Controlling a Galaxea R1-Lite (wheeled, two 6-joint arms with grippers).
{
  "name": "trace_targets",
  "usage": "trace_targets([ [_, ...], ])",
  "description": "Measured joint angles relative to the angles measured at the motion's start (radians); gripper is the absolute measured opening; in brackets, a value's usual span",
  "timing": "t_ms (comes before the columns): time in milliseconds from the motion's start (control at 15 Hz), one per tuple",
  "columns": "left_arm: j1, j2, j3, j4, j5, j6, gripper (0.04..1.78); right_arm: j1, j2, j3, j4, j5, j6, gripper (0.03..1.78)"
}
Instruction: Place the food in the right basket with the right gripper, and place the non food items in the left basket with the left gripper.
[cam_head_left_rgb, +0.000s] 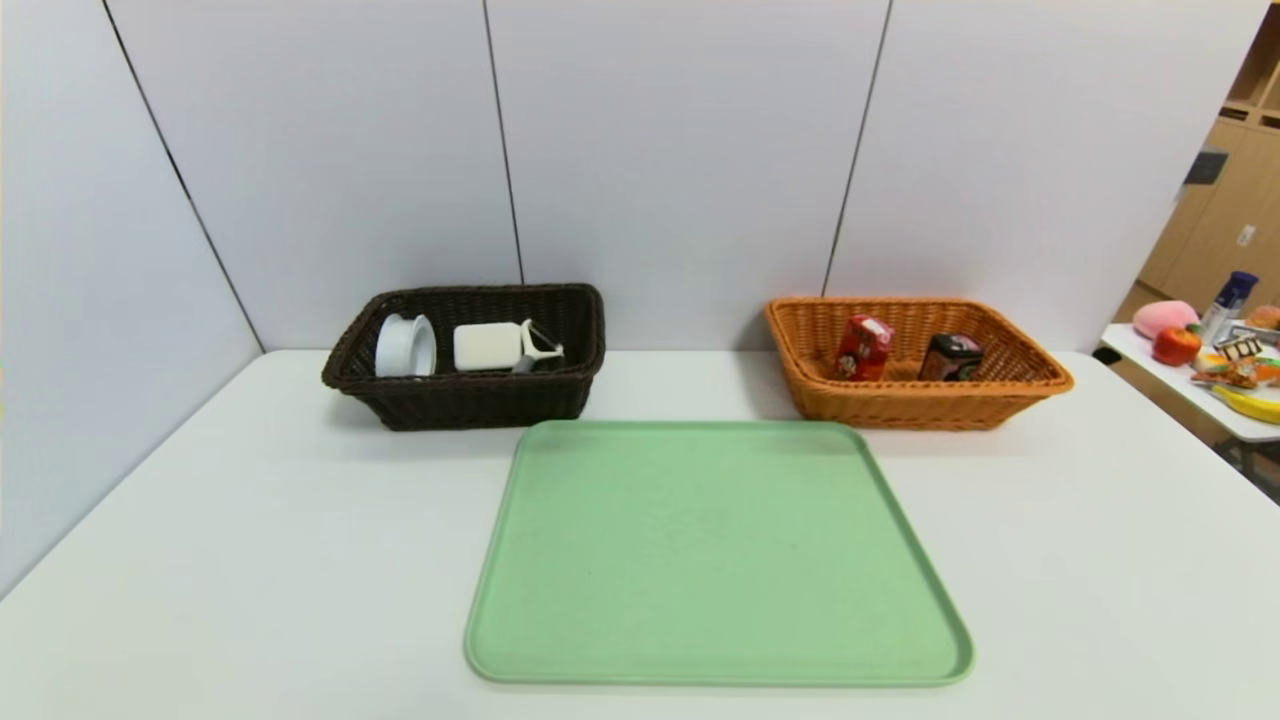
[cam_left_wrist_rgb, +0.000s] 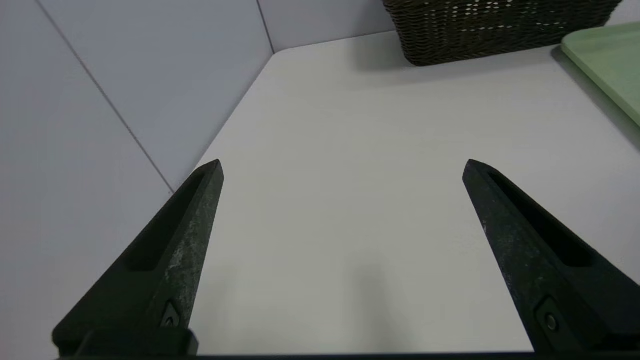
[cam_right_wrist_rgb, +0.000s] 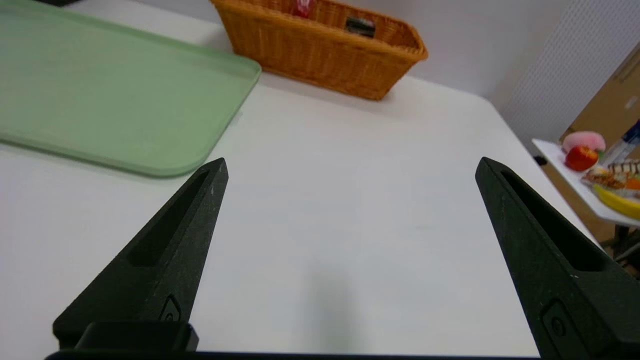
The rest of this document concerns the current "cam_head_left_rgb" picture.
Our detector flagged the white peeler grey handle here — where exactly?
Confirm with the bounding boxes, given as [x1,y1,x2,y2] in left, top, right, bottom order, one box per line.
[512,319,566,375]

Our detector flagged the white soap bar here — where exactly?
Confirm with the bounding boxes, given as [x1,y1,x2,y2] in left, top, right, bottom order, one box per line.
[453,322,524,373]

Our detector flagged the red drink carton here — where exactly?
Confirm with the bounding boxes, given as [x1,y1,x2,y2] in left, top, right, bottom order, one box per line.
[837,314,898,382]

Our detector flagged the white tape roll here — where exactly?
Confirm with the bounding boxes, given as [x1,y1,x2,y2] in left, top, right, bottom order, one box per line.
[375,313,438,379]

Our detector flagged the black printed snack box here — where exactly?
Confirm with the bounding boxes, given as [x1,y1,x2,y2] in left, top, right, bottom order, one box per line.
[920,333,989,382]

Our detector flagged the dark brown wicker basket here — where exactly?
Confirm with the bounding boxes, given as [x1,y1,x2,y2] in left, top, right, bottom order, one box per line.
[321,283,608,433]

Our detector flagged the orange wicker basket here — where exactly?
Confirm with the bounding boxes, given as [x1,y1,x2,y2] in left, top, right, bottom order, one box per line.
[766,297,1075,432]

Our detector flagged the light green plastic tray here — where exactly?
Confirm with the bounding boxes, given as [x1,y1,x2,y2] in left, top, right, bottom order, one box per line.
[464,420,975,688]

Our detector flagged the pink peach plush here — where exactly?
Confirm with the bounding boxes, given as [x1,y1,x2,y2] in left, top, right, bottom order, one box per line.
[1133,300,1200,341]

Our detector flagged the red apple toy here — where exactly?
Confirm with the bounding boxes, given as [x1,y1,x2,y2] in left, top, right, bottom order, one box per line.
[1152,325,1203,367]

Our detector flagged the orange snack toy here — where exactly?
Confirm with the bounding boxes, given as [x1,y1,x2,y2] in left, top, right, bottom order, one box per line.
[1190,355,1263,391]

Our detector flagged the blue capped bottle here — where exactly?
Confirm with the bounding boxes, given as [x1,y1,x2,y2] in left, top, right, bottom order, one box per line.
[1199,271,1260,346]

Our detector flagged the light wooden cabinet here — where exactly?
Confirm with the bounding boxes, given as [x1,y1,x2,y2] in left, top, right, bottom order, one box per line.
[1115,0,1280,326]

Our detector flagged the yellow banana toy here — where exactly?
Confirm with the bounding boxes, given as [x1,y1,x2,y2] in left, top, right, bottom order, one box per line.
[1210,385,1280,425]

